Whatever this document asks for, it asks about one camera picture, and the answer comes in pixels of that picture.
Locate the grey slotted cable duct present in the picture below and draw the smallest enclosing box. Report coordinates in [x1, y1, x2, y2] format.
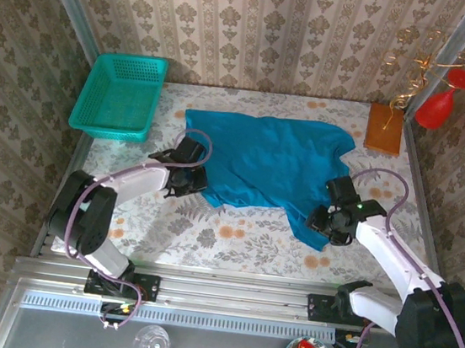
[19, 287, 339, 347]

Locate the clear drinking glass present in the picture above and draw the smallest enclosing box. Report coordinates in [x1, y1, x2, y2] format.
[133, 322, 174, 348]

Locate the blue t-shirt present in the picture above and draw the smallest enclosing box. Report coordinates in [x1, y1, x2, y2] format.
[169, 104, 359, 255]

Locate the gold wire stand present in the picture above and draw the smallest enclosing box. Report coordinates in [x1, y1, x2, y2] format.
[373, 23, 465, 142]

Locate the floral table mat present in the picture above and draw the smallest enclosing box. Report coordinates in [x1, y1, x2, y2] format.
[51, 67, 455, 297]

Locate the brown wooden block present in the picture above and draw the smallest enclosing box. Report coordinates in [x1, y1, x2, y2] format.
[361, 101, 407, 158]

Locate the aluminium table side rail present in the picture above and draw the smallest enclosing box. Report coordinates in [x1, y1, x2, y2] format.
[30, 129, 94, 262]
[382, 118, 465, 305]

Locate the red plastic wine glass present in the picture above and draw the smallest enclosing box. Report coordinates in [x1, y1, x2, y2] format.
[412, 63, 465, 136]

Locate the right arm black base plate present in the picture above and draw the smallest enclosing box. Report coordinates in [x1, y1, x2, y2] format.
[303, 292, 371, 329]

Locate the aluminium frame rail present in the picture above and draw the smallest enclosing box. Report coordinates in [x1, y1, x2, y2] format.
[9, 244, 465, 344]

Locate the black connector box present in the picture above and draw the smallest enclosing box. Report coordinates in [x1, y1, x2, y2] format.
[97, 300, 136, 332]
[332, 329, 371, 348]

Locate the teal plastic basket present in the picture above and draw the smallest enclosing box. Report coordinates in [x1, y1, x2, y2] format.
[66, 47, 170, 147]

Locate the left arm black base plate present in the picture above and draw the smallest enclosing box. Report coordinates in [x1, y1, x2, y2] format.
[83, 266, 162, 304]

